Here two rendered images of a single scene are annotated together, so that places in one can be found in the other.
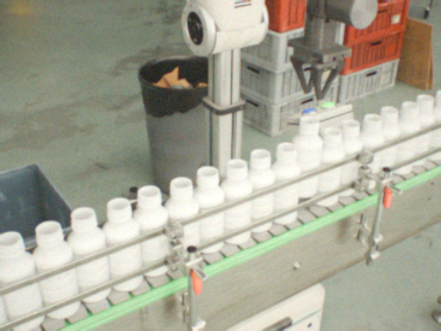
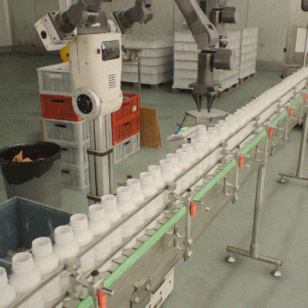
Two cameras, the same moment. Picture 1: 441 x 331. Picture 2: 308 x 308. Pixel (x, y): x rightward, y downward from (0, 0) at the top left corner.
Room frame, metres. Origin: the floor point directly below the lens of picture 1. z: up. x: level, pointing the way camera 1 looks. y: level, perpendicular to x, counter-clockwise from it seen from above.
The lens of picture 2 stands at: (-0.20, 0.62, 1.61)
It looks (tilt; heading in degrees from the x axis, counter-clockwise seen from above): 20 degrees down; 333
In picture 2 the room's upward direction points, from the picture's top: straight up
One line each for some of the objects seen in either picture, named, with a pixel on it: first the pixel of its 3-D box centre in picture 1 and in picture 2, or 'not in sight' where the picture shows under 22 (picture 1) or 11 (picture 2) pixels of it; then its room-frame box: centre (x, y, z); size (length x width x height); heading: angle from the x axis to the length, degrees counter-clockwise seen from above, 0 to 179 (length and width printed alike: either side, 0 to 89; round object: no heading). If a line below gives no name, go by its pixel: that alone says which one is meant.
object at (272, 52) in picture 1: (288, 34); (78, 123); (3.50, -0.43, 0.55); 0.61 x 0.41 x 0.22; 131
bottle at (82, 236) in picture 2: not in sight; (80, 248); (0.60, 0.41, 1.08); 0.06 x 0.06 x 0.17
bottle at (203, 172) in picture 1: (208, 209); (171, 178); (0.86, 0.02, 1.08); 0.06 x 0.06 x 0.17
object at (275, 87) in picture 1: (287, 67); (79, 145); (3.51, -0.43, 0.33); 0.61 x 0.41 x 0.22; 130
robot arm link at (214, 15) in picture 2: not in sight; (216, 17); (1.37, -0.48, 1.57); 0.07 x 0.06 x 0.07; 34
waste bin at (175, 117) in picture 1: (185, 128); (34, 190); (2.66, 0.18, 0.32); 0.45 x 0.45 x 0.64
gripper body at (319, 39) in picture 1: (319, 34); (205, 79); (0.98, -0.17, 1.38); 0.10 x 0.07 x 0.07; 34
